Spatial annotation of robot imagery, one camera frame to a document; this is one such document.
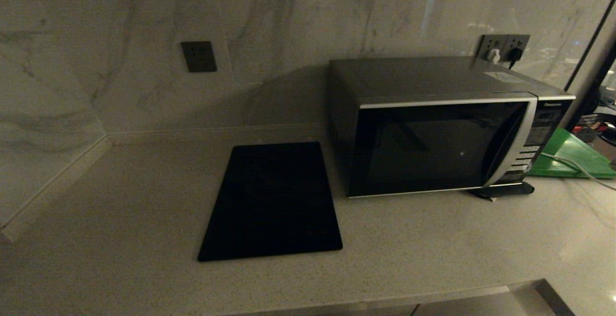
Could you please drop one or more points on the green cutting board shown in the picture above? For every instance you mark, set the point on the green cutting board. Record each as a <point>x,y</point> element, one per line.
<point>572,157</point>

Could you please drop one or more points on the black power plug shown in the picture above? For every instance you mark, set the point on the black power plug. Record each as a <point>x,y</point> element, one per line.
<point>515,55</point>

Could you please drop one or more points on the silver Panasonic microwave oven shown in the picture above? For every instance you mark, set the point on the silver Panasonic microwave oven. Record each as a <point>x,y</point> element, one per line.
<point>423,78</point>

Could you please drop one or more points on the grey double wall socket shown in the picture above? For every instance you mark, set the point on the grey double wall socket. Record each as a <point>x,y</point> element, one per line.
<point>492,43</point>

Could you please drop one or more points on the dark grey single wall socket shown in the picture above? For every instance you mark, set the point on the dark grey single wall socket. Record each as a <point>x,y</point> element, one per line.
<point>198,56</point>

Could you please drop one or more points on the dark pad under microwave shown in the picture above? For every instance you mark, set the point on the dark pad under microwave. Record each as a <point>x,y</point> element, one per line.
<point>510,190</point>

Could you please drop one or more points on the black glass microwave door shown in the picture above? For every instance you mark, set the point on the black glass microwave door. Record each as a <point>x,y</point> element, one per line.
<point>423,152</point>

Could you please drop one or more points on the white power plug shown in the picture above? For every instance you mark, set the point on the white power plug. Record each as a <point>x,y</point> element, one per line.
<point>493,56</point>

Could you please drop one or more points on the black glass induction cooktop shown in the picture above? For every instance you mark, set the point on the black glass induction cooktop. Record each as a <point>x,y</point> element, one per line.
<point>272,205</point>

